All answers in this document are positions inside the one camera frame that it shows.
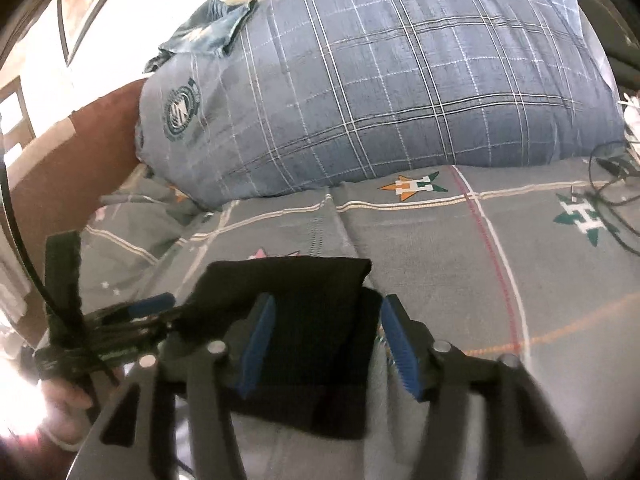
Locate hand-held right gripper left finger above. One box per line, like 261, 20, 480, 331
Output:
67, 292, 278, 480

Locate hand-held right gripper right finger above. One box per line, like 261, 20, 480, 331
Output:
380, 294, 588, 480

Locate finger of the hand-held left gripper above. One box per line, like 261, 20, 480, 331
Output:
82, 292, 177, 331

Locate black pants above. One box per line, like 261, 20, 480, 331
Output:
172, 256, 387, 442

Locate person's left hand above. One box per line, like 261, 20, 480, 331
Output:
41, 374, 103, 453

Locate grey printed quilt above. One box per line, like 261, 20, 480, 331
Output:
80, 165, 228, 311

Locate grey printed bed sheet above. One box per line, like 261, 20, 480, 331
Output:
80, 162, 640, 480

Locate brown headboard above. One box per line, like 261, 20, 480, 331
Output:
19, 77, 153, 348

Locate blue plaid pillow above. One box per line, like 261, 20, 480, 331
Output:
134, 0, 627, 211

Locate blue denim garment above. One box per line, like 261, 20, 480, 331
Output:
142, 0, 259, 75

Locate window frame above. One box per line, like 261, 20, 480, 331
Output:
0, 74, 37, 163

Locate tangled black cables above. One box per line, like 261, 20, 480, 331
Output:
586, 139, 640, 252

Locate framed wall picture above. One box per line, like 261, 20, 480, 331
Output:
55, 0, 143, 68

